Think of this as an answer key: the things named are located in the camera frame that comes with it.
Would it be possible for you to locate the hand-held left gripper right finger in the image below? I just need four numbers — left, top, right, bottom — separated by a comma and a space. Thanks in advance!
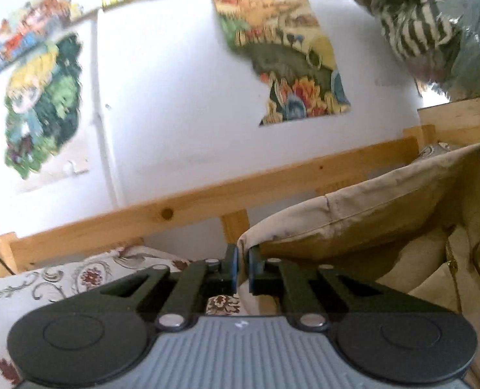
247, 245, 427, 330

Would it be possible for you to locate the clear bag with striped cloth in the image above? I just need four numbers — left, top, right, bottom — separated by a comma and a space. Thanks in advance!
338, 0, 469, 87

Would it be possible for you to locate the green cartoon wall poster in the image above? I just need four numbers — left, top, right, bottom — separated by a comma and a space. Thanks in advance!
3, 34, 83, 180

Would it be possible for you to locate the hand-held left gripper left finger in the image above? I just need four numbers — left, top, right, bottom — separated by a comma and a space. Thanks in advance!
57, 244, 240, 330

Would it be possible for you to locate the white wall conduit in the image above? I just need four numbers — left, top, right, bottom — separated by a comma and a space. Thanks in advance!
90, 8, 121, 211

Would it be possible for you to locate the landscape flower wall poster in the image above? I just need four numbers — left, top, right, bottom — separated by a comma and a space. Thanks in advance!
212, 0, 352, 126

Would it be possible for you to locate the red and blue wall poster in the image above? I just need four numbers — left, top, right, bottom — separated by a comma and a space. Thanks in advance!
0, 0, 75, 79

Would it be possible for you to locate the floral bedsheet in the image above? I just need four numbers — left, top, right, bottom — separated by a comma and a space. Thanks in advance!
0, 245, 241, 389

